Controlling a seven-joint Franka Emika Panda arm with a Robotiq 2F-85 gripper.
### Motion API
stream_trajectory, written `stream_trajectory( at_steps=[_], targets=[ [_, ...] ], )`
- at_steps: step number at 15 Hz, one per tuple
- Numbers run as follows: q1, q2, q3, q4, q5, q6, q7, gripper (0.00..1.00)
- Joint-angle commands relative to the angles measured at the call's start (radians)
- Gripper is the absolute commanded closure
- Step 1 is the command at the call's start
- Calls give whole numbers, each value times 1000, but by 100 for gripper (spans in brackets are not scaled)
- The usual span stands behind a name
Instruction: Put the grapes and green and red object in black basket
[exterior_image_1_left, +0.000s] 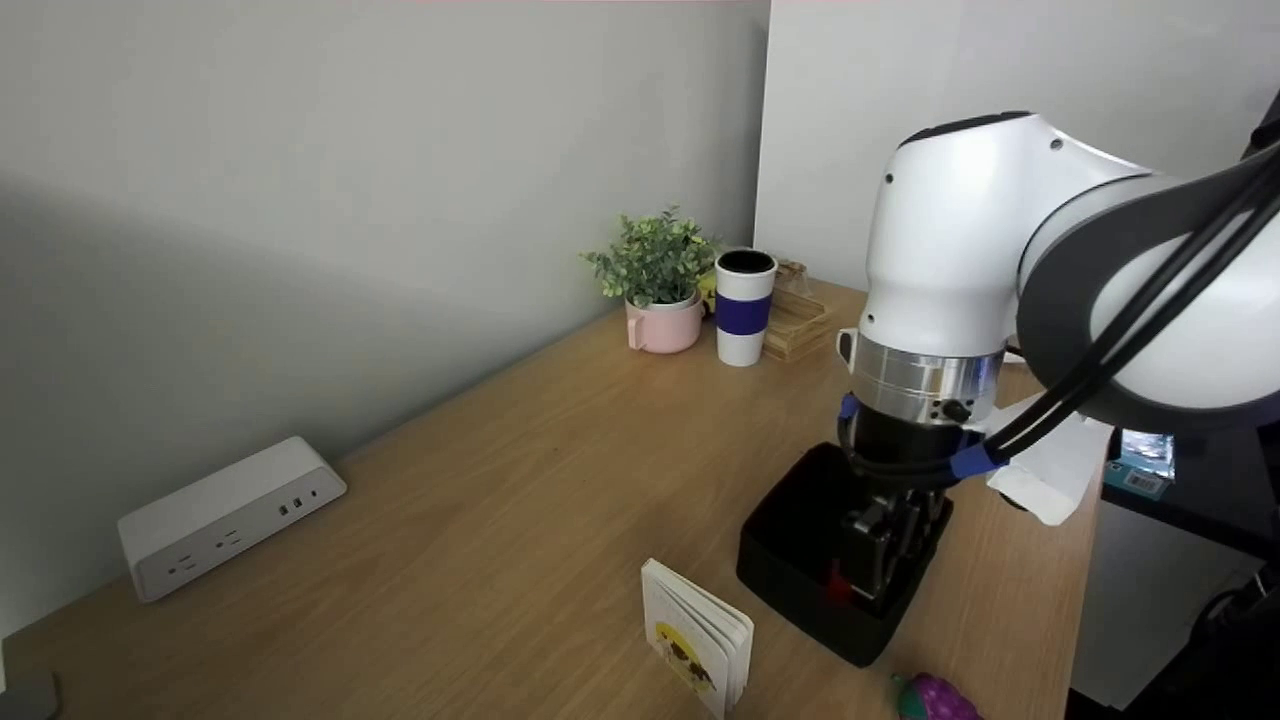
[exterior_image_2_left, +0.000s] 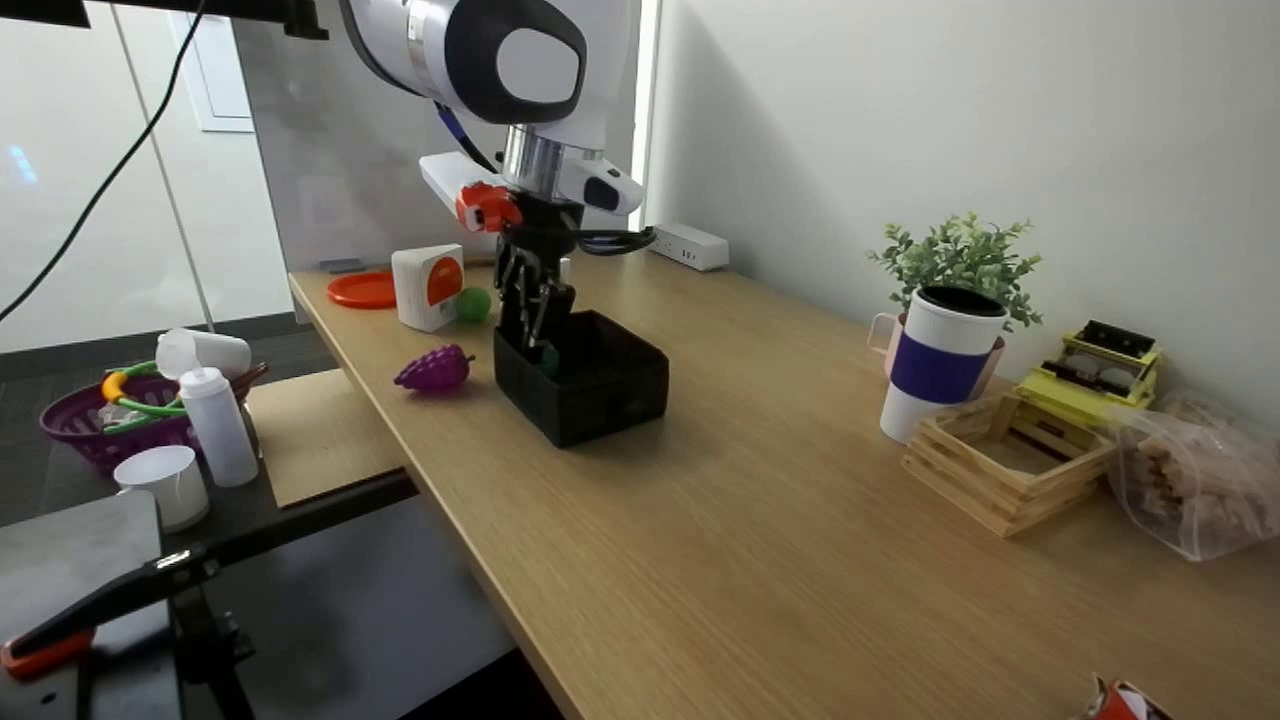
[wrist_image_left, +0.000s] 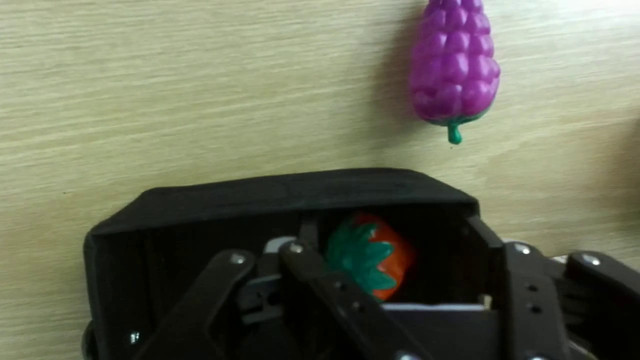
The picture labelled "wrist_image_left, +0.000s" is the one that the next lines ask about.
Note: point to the black fabric basket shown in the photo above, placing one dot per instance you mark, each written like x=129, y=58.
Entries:
x=201, y=212

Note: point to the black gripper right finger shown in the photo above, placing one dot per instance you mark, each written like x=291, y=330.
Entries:
x=533, y=300

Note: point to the purple toy grapes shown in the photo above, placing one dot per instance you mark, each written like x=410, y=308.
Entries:
x=453, y=67

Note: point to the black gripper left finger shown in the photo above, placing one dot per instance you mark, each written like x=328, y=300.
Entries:
x=313, y=286

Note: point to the green and red toy strawberry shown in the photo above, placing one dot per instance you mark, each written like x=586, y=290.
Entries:
x=372, y=256

